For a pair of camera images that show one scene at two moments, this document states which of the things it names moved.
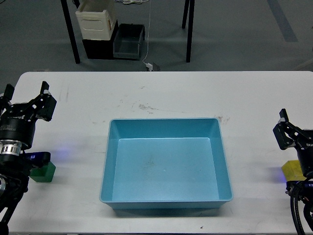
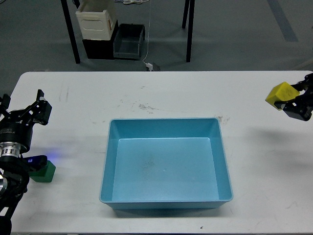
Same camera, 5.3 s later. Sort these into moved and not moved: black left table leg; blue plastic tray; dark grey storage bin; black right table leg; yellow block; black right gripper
Moved: yellow block; black right gripper
Not moved: dark grey storage bin; black left table leg; blue plastic tray; black right table leg
